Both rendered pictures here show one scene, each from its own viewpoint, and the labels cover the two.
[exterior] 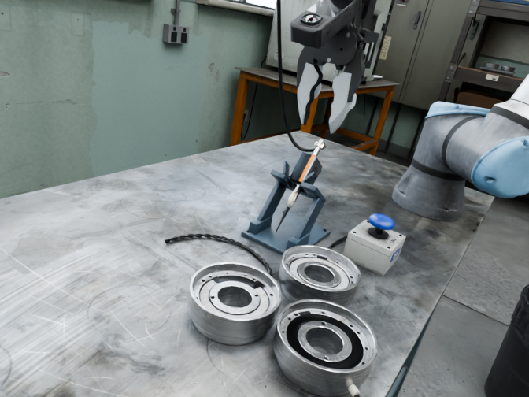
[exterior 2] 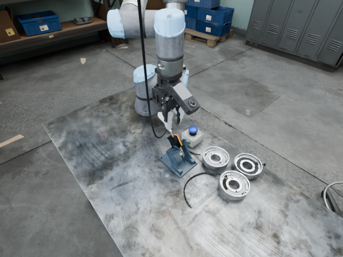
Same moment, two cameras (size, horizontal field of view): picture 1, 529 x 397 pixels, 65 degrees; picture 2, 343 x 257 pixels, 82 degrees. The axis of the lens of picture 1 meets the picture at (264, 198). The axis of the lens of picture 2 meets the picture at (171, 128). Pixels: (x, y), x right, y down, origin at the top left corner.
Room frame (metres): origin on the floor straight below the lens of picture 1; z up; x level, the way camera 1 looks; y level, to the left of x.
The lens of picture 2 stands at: (0.48, 0.45, 1.46)
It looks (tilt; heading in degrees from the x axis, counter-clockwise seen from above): 43 degrees down; 287
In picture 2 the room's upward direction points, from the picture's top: straight up
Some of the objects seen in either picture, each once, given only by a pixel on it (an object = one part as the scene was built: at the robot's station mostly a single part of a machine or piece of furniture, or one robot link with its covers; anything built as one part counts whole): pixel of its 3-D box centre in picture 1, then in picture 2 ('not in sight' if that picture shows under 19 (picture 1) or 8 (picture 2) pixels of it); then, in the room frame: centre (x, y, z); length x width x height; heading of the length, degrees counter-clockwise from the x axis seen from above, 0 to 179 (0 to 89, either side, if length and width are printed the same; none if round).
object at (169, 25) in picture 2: not in sight; (169, 34); (0.65, -0.07, 1.29); 0.09 x 0.08 x 0.11; 106
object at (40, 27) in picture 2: not in sight; (40, 23); (3.43, -2.15, 0.56); 0.52 x 0.38 x 0.22; 56
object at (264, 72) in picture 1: (317, 127); not in sight; (3.22, -0.31, 0.39); 1.50 x 0.62 x 0.78; 149
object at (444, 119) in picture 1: (453, 135); (147, 80); (0.86, -0.36, 0.97); 0.13 x 0.12 x 0.14; 16
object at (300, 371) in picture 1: (323, 346); (246, 166); (0.34, -0.09, 0.82); 0.10 x 0.10 x 0.04
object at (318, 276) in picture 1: (317, 278); (215, 159); (0.47, -0.09, 0.82); 0.10 x 0.10 x 0.04
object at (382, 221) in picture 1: (379, 231); (192, 132); (0.58, -0.18, 0.85); 0.04 x 0.04 x 0.05
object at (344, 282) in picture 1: (317, 279); (215, 159); (0.47, -0.09, 0.82); 0.08 x 0.08 x 0.02
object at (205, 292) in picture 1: (233, 302); (233, 185); (0.39, 0.01, 0.82); 0.08 x 0.08 x 0.02
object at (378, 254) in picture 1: (375, 244); (191, 135); (0.59, -0.19, 0.82); 0.08 x 0.07 x 0.05; 149
